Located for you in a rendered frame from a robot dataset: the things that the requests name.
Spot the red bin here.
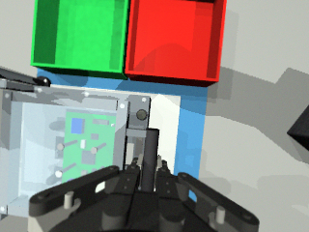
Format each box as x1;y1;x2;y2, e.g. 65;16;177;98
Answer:
126;0;227;87

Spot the green bin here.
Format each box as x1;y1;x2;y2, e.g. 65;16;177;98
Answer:
30;0;131;80

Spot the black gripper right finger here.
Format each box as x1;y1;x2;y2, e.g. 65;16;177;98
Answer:
154;156;260;232

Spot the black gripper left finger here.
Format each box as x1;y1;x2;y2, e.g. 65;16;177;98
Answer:
28;154;144;232

